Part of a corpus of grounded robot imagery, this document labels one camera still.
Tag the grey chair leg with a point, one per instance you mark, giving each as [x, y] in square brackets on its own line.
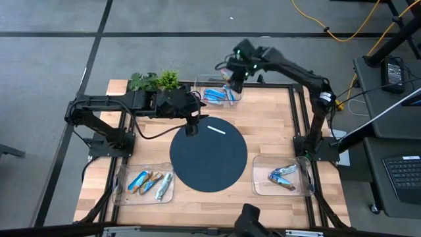
[10, 150]

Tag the grey desk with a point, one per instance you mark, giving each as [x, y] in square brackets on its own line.
[371, 108]
[375, 184]

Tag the clear plastic bin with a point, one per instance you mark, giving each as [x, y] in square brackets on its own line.
[118, 197]
[199, 82]
[260, 184]

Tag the black table frame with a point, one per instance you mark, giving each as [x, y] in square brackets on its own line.
[269, 85]

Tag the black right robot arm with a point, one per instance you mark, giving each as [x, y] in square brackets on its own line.
[315, 108]

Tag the spiky green plant white pot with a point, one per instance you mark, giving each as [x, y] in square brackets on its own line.
[168, 80]

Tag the black stand legs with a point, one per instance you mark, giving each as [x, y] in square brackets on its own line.
[391, 42]

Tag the silver blue red granola bar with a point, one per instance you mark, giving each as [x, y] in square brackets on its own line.
[229, 97]

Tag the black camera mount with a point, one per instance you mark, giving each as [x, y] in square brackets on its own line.
[250, 220]

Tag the round dark blue woven placemat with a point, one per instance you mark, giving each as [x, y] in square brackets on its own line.
[210, 158]

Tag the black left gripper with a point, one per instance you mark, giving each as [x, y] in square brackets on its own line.
[174, 103]

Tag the green blue granola bar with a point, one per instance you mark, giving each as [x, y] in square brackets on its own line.
[281, 181]
[284, 170]

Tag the black keyboard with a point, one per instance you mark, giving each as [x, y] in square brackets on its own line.
[404, 177]

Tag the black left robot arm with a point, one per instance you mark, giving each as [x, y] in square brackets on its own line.
[92, 123]

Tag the white label strip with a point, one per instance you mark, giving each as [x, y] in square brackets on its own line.
[216, 130]

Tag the leafy green plant white pot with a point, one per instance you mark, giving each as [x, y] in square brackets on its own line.
[141, 82]

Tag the blue orange granola bar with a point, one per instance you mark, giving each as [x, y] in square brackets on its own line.
[151, 183]
[138, 182]

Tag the black power adapter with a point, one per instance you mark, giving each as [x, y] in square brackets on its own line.
[393, 74]

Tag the black rig crossbar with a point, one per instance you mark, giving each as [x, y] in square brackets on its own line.
[49, 230]

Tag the blue Chewy granola bar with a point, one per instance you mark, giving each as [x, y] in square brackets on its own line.
[212, 99]
[215, 93]

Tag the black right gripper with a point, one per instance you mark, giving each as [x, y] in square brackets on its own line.
[241, 69]

